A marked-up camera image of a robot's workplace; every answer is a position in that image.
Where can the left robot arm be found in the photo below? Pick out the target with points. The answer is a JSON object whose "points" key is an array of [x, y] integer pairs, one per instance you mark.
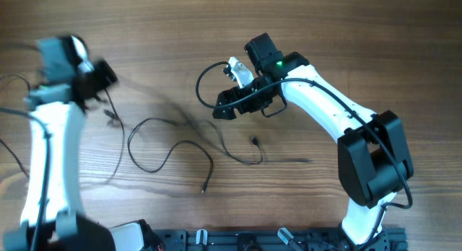
{"points": [[53, 217]]}

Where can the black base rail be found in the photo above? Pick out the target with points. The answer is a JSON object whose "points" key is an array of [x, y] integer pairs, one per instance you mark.
{"points": [[270, 240]]}

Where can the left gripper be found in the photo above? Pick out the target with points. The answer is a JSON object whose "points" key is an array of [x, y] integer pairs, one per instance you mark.
{"points": [[108, 76]]}

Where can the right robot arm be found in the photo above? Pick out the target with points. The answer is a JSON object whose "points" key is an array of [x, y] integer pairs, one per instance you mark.
{"points": [[374, 162]]}

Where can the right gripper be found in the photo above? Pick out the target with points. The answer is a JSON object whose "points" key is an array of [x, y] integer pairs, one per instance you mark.
{"points": [[226, 97]]}

